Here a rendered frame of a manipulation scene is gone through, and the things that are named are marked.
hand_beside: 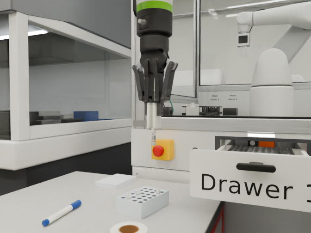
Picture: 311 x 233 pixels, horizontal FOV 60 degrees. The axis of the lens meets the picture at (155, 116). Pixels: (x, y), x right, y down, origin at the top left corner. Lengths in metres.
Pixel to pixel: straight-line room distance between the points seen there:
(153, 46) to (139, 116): 0.42
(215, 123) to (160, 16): 0.42
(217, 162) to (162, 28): 0.34
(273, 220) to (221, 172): 0.40
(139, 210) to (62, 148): 0.65
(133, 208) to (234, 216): 0.42
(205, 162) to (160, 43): 0.31
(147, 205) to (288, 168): 0.33
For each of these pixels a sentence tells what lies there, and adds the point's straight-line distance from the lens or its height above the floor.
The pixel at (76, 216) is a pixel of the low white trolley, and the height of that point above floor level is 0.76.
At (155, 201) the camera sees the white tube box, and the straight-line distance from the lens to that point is 0.72.
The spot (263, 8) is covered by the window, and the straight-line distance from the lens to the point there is 0.99.
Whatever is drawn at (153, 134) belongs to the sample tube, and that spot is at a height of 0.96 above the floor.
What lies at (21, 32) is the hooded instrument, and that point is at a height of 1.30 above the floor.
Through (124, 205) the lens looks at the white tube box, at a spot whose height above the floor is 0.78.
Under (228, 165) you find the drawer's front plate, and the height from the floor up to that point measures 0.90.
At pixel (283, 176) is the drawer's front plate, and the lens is 0.62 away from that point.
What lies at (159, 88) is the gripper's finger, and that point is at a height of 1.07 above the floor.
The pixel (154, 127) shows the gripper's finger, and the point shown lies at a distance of 0.68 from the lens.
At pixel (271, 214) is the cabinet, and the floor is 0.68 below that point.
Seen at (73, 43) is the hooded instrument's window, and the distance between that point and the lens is 1.36.
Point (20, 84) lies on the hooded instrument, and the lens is 1.09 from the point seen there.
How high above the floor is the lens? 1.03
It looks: 2 degrees down
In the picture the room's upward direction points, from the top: straight up
